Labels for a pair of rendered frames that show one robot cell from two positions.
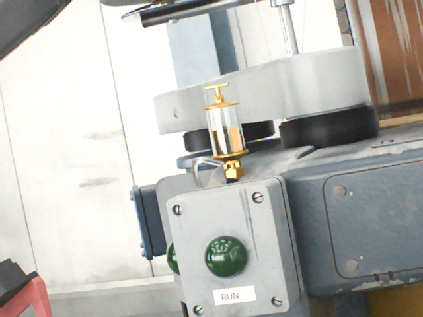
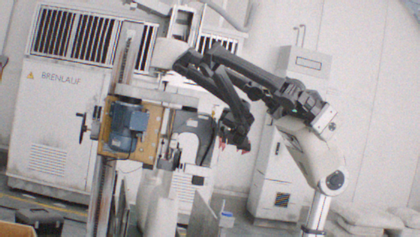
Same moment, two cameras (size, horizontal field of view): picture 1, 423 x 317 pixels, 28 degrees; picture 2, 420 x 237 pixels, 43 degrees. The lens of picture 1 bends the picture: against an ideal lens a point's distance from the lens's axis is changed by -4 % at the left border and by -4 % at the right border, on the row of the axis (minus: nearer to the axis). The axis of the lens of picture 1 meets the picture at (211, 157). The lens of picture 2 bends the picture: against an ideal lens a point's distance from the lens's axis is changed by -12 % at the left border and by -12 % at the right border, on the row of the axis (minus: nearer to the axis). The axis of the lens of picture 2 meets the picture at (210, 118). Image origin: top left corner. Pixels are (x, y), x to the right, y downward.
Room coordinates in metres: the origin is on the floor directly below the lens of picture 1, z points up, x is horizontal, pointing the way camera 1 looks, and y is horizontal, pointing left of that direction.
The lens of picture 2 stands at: (2.27, 2.74, 1.49)
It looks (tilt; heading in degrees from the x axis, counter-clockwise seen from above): 3 degrees down; 240
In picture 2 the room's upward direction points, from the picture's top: 12 degrees clockwise
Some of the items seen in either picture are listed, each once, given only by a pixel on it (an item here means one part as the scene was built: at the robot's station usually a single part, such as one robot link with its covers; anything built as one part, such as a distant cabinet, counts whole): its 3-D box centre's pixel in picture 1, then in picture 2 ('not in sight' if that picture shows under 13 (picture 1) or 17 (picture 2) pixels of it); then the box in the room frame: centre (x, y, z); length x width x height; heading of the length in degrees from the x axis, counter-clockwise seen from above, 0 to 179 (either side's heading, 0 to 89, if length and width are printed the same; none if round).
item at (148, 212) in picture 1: (166, 226); (136, 122); (1.14, 0.07, 1.25); 0.10 x 0.08 x 0.12; 5
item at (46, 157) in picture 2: not in sight; (115, 109); (0.01, -3.23, 1.05); 2.28 x 1.16 x 2.09; 160
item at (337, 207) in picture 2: not in sight; (357, 210); (-2.07, -1.39, 0.56); 0.66 x 0.43 x 0.15; 157
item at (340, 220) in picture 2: not in sight; (358, 224); (-1.98, -1.22, 0.44); 0.66 x 0.42 x 0.14; 64
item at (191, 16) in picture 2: not in sight; (175, 44); (-0.12, -2.33, 1.82); 0.51 x 0.27 x 0.71; 70
